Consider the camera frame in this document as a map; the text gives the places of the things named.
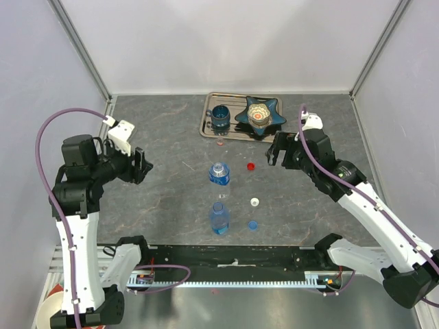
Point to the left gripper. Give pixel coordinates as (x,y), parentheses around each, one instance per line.
(136,173)

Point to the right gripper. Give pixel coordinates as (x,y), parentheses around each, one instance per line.
(283,140)

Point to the labelled clear water bottle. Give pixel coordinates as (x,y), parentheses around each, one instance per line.
(219,174)

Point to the blue bottle cap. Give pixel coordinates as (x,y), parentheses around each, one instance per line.
(252,225)

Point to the blue tinted plastic bottle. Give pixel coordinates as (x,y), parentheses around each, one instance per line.
(219,217)

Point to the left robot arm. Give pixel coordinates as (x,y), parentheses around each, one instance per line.
(91,298)

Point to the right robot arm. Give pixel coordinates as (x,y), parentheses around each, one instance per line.
(408,266)

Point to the red bottle cap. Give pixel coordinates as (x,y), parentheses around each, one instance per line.
(251,166)

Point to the white bottle cap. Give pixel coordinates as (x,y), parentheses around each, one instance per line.
(254,201)

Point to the blue star-shaped plate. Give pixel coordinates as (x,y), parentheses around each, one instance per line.
(243,125)

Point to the patterned small bowl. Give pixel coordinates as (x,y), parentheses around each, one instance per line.
(258,114)

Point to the metal tray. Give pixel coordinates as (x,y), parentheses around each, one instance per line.
(235,130)

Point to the blue ceramic cup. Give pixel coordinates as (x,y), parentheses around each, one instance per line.
(219,115)

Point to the red floral plate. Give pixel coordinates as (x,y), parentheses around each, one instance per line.
(56,289)

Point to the white bowl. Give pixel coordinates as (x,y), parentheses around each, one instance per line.
(49,307)

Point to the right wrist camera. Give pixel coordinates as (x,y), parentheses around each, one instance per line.
(312,121)

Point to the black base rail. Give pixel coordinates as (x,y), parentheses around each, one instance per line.
(241,263)

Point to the white cable duct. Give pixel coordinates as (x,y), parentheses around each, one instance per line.
(310,281)

